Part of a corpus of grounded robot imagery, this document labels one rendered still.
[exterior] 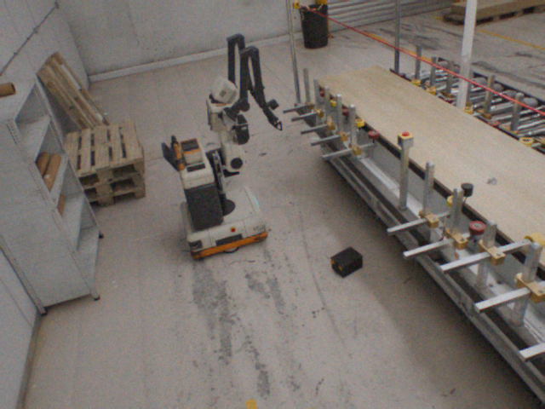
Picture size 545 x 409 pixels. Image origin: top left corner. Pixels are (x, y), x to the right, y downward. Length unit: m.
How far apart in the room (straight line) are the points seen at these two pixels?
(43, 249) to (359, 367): 2.32
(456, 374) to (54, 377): 2.57
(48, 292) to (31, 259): 0.33
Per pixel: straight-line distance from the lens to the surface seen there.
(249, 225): 3.72
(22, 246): 3.62
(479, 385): 3.00
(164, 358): 3.25
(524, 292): 2.15
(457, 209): 2.43
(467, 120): 3.68
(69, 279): 3.76
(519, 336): 2.34
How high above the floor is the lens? 2.42
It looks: 34 degrees down
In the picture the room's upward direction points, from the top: 9 degrees counter-clockwise
